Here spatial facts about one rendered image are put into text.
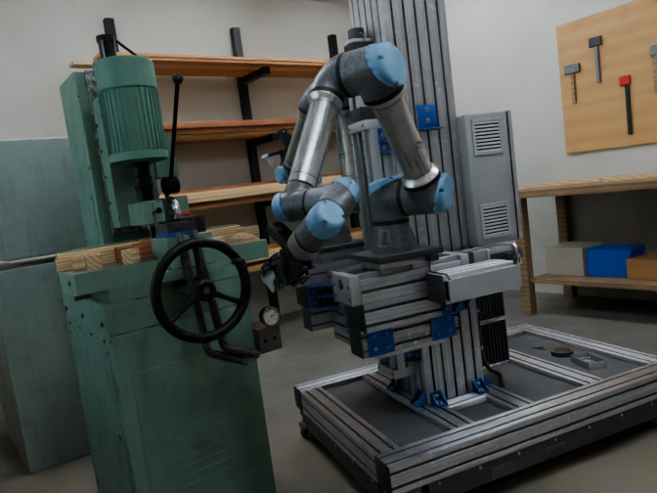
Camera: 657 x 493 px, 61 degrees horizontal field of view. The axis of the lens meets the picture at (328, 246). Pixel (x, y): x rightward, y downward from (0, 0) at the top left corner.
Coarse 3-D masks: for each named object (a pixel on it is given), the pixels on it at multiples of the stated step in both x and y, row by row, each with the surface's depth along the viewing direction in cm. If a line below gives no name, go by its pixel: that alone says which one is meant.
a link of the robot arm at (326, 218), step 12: (324, 204) 119; (336, 204) 121; (312, 216) 119; (324, 216) 118; (336, 216) 119; (300, 228) 123; (312, 228) 119; (324, 228) 118; (336, 228) 119; (300, 240) 124; (312, 240) 122; (324, 240) 121; (312, 252) 126
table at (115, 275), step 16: (224, 256) 176; (256, 256) 182; (64, 272) 161; (80, 272) 153; (96, 272) 153; (112, 272) 156; (128, 272) 158; (144, 272) 161; (176, 272) 157; (208, 272) 162; (64, 288) 164; (80, 288) 151; (96, 288) 153; (112, 288) 156
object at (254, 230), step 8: (216, 232) 191; (224, 232) 193; (232, 232) 194; (240, 232) 196; (248, 232) 198; (256, 232) 200; (224, 240) 193; (104, 256) 169; (112, 256) 171; (56, 264) 162; (64, 264) 163
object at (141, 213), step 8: (128, 208) 182; (136, 208) 176; (144, 208) 172; (152, 208) 174; (136, 216) 177; (144, 216) 172; (152, 216) 174; (160, 216) 175; (136, 224) 178; (144, 224) 173; (152, 224) 178
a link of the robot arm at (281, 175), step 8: (304, 96) 217; (304, 104) 217; (304, 112) 218; (296, 120) 225; (304, 120) 221; (296, 128) 225; (296, 136) 226; (296, 144) 228; (288, 152) 232; (288, 160) 234; (280, 168) 237; (288, 168) 236; (280, 176) 237
